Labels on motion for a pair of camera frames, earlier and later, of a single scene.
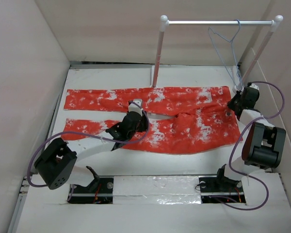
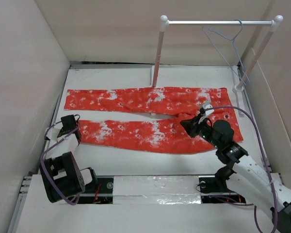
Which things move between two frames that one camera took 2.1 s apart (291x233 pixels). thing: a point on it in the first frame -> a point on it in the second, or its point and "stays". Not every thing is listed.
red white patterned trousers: [203, 122] stays
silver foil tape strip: [156, 190] stays
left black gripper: [143, 122] -> [61, 131]
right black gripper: [230, 105] -> [191, 125]
